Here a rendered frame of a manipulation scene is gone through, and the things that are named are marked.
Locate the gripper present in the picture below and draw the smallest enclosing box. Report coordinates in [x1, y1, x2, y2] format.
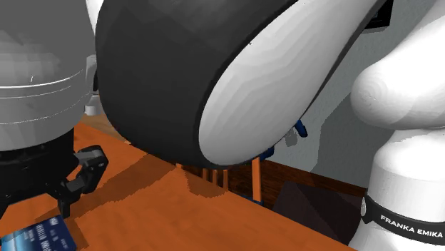
[0, 128, 109, 220]

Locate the blue patterned box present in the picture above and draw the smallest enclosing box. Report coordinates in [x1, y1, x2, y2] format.
[0, 215, 78, 251]

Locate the wooden chair with blue seat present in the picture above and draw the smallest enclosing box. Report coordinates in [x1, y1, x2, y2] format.
[175, 119, 309, 206]

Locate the black framed wall picture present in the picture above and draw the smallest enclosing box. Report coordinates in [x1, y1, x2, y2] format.
[363, 0, 396, 31]

